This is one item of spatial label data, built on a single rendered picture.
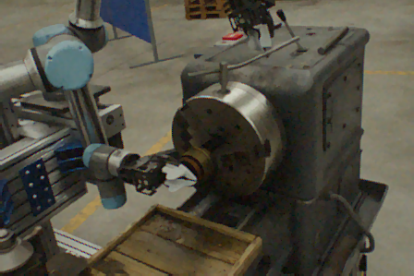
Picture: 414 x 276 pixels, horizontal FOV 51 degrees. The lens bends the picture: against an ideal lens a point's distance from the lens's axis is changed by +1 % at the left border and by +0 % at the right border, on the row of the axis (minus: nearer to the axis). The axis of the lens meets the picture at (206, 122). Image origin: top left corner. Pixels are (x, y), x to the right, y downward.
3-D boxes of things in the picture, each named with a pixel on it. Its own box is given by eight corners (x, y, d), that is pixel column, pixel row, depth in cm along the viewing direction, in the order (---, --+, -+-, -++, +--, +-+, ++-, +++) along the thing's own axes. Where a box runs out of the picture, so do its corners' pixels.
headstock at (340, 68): (261, 108, 196) (256, 23, 180) (369, 123, 170) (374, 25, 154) (185, 169, 153) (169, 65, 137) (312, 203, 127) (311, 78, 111)
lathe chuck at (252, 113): (190, 164, 141) (186, 76, 126) (278, 196, 125) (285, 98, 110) (174, 178, 134) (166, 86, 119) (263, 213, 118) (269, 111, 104)
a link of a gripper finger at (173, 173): (185, 190, 102) (155, 181, 107) (199, 177, 106) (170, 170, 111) (183, 179, 100) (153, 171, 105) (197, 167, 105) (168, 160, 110)
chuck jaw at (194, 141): (209, 139, 123) (184, 106, 123) (219, 131, 119) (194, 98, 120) (187, 157, 115) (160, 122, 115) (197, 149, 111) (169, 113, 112)
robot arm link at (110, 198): (123, 188, 135) (116, 158, 130) (131, 206, 125) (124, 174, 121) (98, 196, 132) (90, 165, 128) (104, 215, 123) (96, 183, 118)
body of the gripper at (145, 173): (153, 198, 107) (118, 186, 114) (174, 181, 113) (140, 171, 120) (148, 172, 104) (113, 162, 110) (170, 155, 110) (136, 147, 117)
